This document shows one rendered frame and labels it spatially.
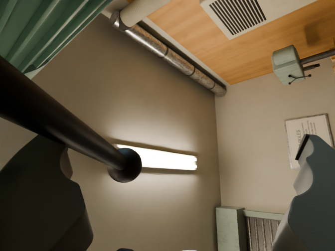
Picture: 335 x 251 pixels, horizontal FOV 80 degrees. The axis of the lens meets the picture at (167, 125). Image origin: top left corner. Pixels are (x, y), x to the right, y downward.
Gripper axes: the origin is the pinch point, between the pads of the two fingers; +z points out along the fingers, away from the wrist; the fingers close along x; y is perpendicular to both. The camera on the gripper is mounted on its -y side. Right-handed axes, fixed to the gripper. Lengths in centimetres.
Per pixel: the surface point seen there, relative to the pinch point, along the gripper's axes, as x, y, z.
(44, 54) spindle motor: -12.5, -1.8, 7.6
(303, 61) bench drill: 124, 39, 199
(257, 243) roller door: 115, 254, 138
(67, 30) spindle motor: -8.9, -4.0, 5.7
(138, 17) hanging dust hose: -36, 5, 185
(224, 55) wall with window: 58, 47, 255
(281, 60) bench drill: 97, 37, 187
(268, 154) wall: 131, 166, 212
